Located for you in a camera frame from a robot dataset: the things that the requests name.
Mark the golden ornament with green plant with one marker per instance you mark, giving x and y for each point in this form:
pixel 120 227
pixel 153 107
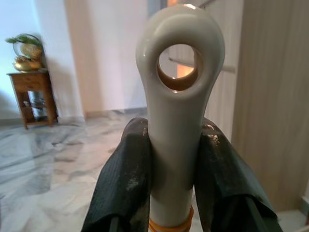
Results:
pixel 26 53

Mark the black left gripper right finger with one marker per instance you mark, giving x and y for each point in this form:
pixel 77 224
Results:
pixel 229 174

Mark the light wooden door panel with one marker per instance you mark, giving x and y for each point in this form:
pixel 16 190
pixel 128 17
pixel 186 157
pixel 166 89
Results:
pixel 270 96

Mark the orange rubber band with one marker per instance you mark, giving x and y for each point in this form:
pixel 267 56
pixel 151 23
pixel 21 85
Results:
pixel 169 223

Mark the brown wooden side table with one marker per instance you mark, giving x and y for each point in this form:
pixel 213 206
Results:
pixel 31 82

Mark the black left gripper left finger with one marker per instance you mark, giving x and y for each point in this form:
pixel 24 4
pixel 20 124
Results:
pixel 125 174

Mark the silver metal vessel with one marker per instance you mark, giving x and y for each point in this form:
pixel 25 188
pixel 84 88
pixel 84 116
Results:
pixel 37 104

